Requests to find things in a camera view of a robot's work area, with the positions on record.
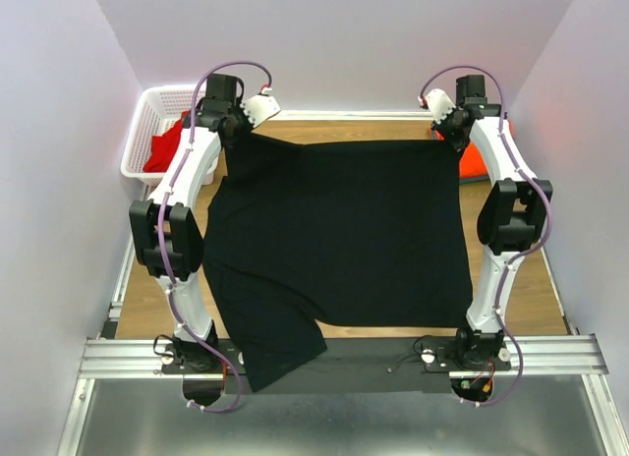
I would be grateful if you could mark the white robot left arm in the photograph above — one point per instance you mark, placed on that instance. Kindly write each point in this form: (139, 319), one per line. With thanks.
(167, 239)

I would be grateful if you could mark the aluminium left side rail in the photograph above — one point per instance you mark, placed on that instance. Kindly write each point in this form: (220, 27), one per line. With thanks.
(110, 324)

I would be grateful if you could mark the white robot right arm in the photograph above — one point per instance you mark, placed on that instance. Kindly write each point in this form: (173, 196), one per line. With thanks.
(513, 223)

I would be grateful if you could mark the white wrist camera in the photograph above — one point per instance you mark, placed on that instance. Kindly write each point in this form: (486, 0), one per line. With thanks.
(260, 108)
(438, 104)

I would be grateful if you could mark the black t shirt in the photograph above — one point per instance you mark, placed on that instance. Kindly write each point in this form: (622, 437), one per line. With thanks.
(365, 234)

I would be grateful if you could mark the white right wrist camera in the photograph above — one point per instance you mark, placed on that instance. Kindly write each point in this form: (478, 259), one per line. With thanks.
(438, 104)

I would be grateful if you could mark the aluminium rail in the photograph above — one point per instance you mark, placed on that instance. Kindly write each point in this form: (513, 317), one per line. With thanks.
(543, 355)
(110, 324)

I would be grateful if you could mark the folded orange shirt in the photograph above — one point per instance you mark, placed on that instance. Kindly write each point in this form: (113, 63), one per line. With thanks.
(474, 163)

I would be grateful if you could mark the red crumpled shirt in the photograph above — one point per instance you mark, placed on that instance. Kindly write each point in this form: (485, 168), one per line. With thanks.
(164, 147)

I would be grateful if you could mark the aluminium front rail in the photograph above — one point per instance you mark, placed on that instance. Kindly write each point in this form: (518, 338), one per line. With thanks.
(543, 355)

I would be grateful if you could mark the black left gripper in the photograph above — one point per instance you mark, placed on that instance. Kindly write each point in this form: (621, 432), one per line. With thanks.
(247, 127)

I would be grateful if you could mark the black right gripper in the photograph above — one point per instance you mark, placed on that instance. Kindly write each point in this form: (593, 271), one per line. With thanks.
(457, 143)

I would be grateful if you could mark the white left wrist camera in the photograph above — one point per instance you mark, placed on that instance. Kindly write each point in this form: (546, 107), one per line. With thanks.
(260, 108)

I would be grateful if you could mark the white plastic laundry basket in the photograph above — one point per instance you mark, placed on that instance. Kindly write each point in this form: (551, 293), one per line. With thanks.
(157, 111)

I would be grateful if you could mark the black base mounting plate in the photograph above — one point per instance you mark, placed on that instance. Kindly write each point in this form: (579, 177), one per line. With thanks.
(429, 364)

